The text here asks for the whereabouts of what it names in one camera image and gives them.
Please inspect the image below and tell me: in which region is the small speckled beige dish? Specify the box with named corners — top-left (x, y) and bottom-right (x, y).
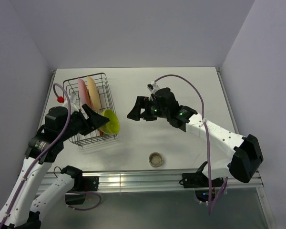
top-left (148, 152), bottom-right (164, 167)

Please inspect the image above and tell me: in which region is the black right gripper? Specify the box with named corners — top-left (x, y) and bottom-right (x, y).
top-left (126, 96), bottom-right (169, 121)

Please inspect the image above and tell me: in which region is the lime green bowl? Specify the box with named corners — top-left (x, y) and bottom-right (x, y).
top-left (100, 109), bottom-right (120, 135)

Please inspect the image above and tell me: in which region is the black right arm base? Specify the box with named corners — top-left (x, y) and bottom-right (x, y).
top-left (178, 172), bottom-right (226, 189)

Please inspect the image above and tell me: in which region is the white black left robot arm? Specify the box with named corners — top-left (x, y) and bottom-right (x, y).
top-left (0, 104), bottom-right (109, 229)

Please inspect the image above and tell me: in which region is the yellow plastic plate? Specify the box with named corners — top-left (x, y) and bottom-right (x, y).
top-left (86, 76), bottom-right (101, 112)

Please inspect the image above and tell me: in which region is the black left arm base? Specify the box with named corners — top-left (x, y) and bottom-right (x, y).
top-left (68, 176), bottom-right (99, 192)

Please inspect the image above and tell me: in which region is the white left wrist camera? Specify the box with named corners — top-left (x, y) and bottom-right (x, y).
top-left (57, 93), bottom-right (79, 114)

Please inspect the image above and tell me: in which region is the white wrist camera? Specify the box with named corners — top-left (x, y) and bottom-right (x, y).
top-left (147, 81), bottom-right (161, 95)
top-left (57, 93), bottom-right (79, 114)

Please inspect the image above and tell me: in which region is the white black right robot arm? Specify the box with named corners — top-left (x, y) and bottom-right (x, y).
top-left (127, 88), bottom-right (264, 186)

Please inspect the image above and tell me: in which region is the pink plastic plate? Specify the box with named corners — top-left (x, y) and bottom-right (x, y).
top-left (78, 79), bottom-right (91, 108)

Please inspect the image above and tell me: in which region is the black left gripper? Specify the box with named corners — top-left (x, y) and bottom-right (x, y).
top-left (59, 103), bottom-right (109, 140)

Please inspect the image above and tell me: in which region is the aluminium mounting rail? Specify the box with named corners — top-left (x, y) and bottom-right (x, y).
top-left (13, 167), bottom-right (264, 195)

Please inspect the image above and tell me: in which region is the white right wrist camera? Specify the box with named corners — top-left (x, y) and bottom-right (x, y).
top-left (147, 81), bottom-right (161, 95)

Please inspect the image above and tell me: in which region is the black wire dish rack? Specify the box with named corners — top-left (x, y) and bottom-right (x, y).
top-left (63, 73), bottom-right (117, 147)

